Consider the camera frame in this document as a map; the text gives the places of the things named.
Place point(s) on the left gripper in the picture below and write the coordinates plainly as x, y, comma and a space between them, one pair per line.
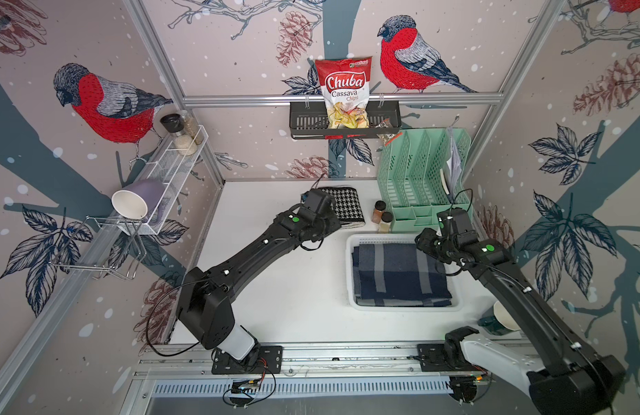
335, 226

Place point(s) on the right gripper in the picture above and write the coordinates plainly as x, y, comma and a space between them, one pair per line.
422, 241

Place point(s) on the white plastic basket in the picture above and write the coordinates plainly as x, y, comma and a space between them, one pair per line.
376, 238

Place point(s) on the houndstooth scarf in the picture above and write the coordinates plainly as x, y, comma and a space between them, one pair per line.
346, 206

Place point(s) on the navy plaid scarf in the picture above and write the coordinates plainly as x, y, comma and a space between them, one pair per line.
398, 275

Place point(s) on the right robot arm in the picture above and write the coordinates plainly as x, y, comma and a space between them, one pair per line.
574, 379

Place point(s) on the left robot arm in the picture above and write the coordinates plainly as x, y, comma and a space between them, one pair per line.
206, 297

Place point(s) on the brown spice jar black lid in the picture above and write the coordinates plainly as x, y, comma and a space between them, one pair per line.
379, 209

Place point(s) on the beige spice jar black lid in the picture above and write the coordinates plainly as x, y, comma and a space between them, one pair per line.
386, 221

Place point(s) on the green mug white inside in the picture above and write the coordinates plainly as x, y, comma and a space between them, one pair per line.
497, 321

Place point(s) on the mint green desk organizer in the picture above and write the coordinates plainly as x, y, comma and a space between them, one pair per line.
413, 176

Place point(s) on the snack packet in black shelf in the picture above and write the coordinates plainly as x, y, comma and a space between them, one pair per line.
387, 134

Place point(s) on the Chuba cassava chips bag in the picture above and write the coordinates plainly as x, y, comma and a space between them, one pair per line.
344, 85

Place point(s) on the glass jar on shelf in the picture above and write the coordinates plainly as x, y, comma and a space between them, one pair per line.
192, 128

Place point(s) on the black lid jar on shelf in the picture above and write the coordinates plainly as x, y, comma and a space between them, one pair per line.
173, 123

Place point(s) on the purple cup white inside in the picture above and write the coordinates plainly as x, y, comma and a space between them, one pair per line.
139, 199

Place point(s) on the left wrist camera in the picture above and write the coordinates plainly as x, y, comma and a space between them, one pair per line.
317, 201

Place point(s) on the black wall basket shelf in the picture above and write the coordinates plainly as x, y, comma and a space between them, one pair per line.
315, 121

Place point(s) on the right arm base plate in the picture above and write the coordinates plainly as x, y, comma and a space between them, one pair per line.
444, 357

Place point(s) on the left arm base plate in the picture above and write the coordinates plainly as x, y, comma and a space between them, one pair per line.
259, 360

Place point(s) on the white wire wall shelf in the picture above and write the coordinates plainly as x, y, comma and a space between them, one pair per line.
172, 167

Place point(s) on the wire cup holder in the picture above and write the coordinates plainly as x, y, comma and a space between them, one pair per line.
101, 246

